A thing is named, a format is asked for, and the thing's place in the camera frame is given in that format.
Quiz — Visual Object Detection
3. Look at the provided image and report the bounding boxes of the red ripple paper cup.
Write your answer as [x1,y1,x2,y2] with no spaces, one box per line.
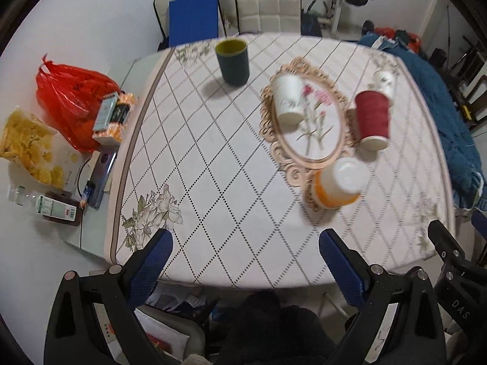
[355,91,390,152]

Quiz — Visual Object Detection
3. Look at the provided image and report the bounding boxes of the brown medicine bottle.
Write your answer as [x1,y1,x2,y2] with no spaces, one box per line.
[6,184,84,228]

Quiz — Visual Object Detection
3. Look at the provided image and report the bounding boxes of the white padded chair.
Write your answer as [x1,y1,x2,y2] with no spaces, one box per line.
[234,0,302,34]

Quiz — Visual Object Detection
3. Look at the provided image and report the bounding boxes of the blue quilted jacket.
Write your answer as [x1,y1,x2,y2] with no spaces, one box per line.
[358,33,486,212]

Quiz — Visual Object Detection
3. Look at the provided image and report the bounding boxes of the white paper cup on medallion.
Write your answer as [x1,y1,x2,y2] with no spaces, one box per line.
[272,73,305,126]

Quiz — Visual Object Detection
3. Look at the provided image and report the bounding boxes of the red plastic bag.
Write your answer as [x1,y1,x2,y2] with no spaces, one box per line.
[36,56,120,152]

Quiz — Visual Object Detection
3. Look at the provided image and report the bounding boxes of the dark wooden chair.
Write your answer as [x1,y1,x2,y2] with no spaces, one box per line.
[447,36,486,131]

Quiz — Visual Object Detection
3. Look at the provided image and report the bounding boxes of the dark green plastic cup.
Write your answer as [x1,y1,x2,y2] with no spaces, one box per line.
[215,38,250,87]

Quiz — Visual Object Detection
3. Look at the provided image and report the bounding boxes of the white bamboo print paper cup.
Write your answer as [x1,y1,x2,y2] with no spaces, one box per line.
[372,69,395,100]

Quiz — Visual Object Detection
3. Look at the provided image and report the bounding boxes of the blue black backpack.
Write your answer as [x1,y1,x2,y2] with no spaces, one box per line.
[300,0,322,37]

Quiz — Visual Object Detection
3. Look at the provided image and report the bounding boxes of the white squat rack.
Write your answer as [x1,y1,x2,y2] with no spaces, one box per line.
[318,0,345,38]

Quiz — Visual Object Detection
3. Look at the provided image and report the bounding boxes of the yellow snack bag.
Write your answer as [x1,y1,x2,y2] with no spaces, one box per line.
[1,107,83,193]

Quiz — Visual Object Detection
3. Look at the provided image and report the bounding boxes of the floral diamond pattern tablecloth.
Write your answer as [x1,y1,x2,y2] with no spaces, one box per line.
[104,33,455,288]

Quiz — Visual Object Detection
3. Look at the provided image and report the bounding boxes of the smartphone on table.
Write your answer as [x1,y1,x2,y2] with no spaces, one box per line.
[85,148,118,209]

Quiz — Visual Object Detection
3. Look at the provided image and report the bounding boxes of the orange and white paper cup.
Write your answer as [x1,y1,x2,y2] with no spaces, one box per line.
[311,157,369,209]

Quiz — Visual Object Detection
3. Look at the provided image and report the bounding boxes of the chair with blue board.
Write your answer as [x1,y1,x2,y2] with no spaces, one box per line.
[153,0,226,50]

